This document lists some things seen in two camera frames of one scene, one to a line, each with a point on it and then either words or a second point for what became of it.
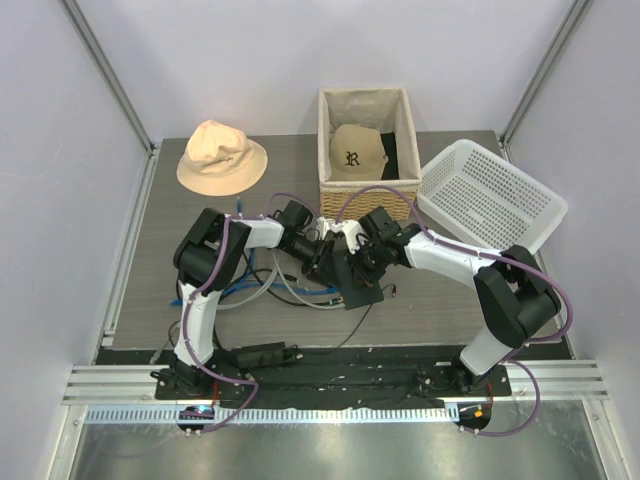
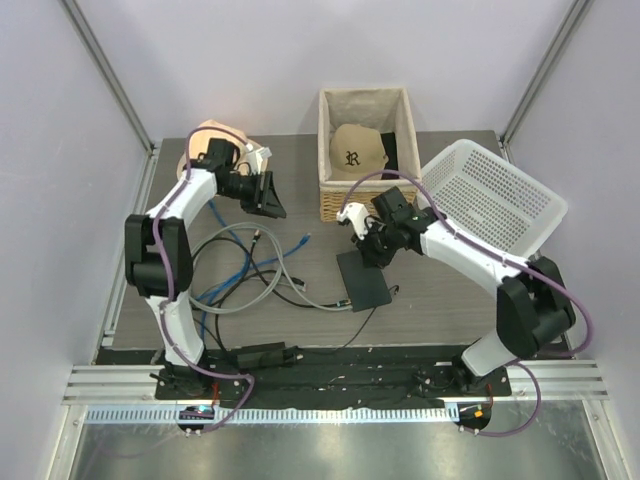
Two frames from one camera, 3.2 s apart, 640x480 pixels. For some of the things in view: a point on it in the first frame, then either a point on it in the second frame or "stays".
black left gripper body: [312, 256] to [246, 188]
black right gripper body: [369, 262] to [379, 243]
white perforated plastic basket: [473, 194] stays
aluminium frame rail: [528, 382] stays
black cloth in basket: [390, 171] stays
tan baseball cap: [356, 153] stays
